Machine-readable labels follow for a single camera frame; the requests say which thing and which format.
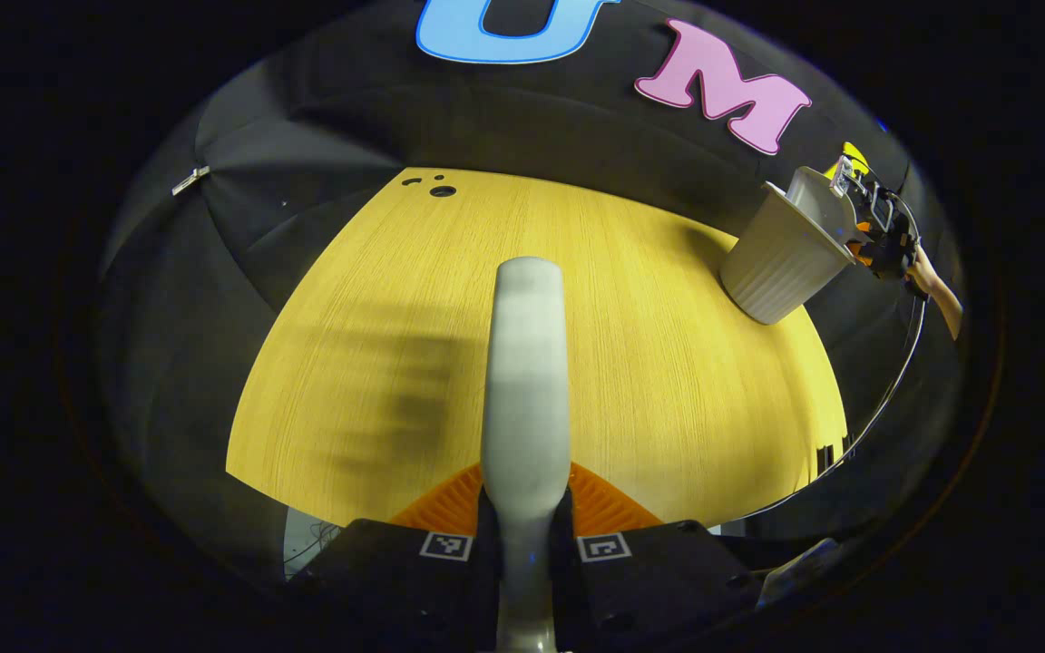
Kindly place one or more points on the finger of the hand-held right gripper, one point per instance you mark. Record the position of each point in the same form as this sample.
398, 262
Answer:
865, 243

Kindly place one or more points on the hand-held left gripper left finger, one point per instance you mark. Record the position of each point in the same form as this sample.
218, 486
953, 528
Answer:
395, 571

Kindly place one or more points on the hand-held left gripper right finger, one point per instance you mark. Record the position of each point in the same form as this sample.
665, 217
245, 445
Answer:
659, 571

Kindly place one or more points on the grey dustpan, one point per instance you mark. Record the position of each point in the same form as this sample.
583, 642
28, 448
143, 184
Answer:
817, 199

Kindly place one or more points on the grey ribbed garbage bin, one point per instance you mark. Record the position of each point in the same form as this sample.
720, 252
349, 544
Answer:
776, 268

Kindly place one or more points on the small grey broom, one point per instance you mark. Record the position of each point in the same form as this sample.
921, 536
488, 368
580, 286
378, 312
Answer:
527, 381

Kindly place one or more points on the wooden desktop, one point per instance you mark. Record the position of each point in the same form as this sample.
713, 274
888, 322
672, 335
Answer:
649, 345

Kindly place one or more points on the silver metal clip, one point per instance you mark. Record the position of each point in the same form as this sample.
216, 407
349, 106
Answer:
190, 180

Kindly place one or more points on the black backdrop cloth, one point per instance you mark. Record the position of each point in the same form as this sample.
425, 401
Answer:
323, 118

